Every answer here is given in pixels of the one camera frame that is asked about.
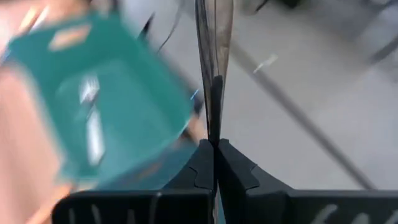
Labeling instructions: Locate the black floor cable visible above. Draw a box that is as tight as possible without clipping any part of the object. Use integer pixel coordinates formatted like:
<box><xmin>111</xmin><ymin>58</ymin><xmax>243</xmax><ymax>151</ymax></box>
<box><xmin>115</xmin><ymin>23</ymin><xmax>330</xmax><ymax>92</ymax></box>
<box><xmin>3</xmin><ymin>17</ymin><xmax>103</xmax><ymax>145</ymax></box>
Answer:
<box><xmin>157</xmin><ymin>4</ymin><xmax>185</xmax><ymax>54</ymax></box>

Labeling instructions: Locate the black-handled silver fork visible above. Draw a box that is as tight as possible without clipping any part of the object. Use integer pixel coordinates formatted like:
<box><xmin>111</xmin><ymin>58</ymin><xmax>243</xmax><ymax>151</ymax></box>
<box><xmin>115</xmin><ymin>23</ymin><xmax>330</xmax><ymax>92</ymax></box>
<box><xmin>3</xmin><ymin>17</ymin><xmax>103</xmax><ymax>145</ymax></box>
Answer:
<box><xmin>195</xmin><ymin>0</ymin><xmax>234</xmax><ymax>146</ymax></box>

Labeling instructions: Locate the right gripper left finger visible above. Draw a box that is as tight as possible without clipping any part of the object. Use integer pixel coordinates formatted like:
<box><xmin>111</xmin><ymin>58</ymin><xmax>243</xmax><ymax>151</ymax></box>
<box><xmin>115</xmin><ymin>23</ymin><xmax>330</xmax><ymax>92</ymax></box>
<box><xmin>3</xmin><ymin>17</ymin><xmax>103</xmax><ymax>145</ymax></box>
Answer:
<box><xmin>51</xmin><ymin>139</ymin><xmax>216</xmax><ymax>224</ymax></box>

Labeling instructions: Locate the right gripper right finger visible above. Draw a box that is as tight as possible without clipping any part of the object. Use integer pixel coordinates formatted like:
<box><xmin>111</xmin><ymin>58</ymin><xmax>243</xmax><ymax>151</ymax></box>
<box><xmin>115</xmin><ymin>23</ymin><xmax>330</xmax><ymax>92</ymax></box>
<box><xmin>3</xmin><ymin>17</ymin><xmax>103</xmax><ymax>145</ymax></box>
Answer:
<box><xmin>216</xmin><ymin>138</ymin><xmax>398</xmax><ymax>224</ymax></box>

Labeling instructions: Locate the teal plastic bin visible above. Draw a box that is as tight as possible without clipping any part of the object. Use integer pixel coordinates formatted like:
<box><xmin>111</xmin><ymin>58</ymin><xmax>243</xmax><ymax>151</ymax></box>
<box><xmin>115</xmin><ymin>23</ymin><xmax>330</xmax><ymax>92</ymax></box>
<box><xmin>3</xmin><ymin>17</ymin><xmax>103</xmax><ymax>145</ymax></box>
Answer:
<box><xmin>4</xmin><ymin>11</ymin><xmax>195</xmax><ymax>187</ymax></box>

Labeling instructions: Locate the white-handled silver fork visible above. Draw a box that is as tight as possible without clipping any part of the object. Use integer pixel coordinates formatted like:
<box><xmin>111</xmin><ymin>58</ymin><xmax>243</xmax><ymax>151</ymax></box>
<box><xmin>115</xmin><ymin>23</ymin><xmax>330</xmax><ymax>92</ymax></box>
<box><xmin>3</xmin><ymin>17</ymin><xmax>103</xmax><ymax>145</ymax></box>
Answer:
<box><xmin>79</xmin><ymin>73</ymin><xmax>106</xmax><ymax>166</ymax></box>

